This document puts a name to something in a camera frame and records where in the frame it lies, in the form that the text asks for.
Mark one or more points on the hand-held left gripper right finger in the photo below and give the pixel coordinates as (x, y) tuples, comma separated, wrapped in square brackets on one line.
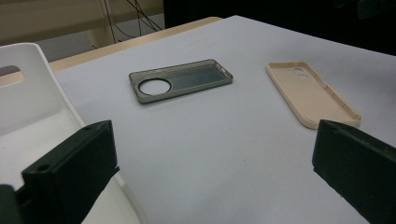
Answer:
[(361, 168)]

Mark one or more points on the white table mat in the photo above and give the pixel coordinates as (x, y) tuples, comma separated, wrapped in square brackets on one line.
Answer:
[(218, 155)]

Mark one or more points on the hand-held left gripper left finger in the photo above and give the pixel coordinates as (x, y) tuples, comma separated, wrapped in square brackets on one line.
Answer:
[(71, 174)]

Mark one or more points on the white plastic bin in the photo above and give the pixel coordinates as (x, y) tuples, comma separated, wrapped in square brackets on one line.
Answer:
[(31, 105)]

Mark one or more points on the grey metal stand with hole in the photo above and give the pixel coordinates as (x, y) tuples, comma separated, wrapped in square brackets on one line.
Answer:
[(194, 81)]

